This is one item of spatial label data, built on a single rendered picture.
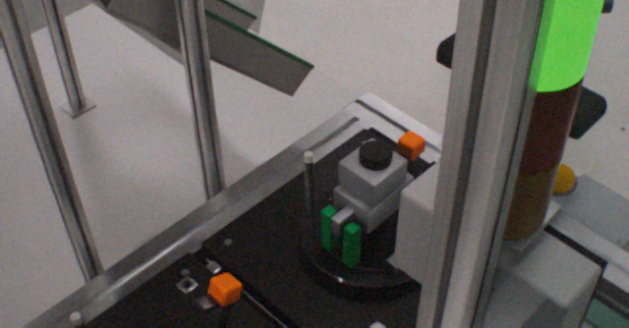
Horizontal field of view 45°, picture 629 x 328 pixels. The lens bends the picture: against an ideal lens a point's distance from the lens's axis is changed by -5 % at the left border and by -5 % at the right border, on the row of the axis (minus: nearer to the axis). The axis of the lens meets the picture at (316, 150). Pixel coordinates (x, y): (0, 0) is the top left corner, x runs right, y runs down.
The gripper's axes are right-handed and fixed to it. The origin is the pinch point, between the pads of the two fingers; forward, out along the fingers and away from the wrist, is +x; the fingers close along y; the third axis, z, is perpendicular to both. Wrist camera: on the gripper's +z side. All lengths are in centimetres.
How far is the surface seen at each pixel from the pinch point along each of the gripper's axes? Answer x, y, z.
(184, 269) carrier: 4.8, -12.2, 36.3
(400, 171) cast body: -6.1, 0.5, 20.3
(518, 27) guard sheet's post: -39, 19, 38
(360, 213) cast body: -3.0, -0.5, 24.4
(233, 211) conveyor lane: 5.7, -15.3, 27.3
